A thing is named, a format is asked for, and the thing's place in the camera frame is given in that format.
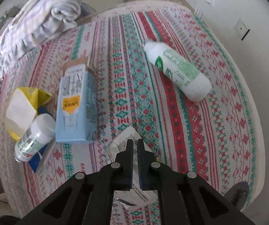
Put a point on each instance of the yellow paper cup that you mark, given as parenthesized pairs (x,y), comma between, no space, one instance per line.
(23,108)

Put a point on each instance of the wall socket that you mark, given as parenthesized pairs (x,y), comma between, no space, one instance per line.
(241,29)

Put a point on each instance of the white printed wrapper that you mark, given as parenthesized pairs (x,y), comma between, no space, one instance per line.
(134,198)

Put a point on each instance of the plaid folded quilt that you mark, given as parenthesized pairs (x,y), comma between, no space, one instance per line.
(38,21)

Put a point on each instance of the light blue milk carton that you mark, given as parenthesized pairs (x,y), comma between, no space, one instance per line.
(76,119)

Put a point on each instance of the white bottle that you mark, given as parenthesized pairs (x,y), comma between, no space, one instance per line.
(180,71)
(39,134)

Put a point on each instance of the patterned bed sheet mattress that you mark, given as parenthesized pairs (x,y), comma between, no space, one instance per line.
(219,138)

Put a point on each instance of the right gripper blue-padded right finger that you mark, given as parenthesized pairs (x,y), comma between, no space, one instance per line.
(184,198)

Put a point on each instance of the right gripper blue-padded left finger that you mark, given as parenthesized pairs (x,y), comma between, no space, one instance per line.
(84,198)

